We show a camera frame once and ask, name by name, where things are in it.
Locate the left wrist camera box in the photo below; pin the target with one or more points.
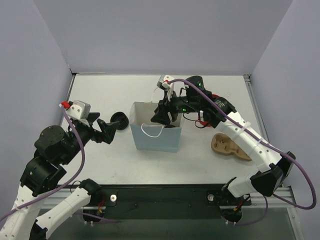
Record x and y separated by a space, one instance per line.
77 110

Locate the brown pulp cup carrier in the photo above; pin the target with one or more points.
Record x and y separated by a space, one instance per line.
223 145

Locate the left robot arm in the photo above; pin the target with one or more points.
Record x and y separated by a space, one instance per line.
55 148

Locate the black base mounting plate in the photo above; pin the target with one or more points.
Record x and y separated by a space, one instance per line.
165 202

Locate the stack of black lids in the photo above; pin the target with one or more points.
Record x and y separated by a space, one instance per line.
122 119

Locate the red straw holder cup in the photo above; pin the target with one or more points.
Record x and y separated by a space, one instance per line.
205 124

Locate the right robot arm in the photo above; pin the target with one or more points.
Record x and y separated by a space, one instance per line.
220 114

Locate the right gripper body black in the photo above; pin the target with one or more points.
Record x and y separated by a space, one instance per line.
167 109

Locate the blue paper bag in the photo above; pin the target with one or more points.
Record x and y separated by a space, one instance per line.
153 136

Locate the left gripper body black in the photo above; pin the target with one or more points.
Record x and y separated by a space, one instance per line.
94 127

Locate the single black cup lid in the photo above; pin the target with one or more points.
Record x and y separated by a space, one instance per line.
170 126

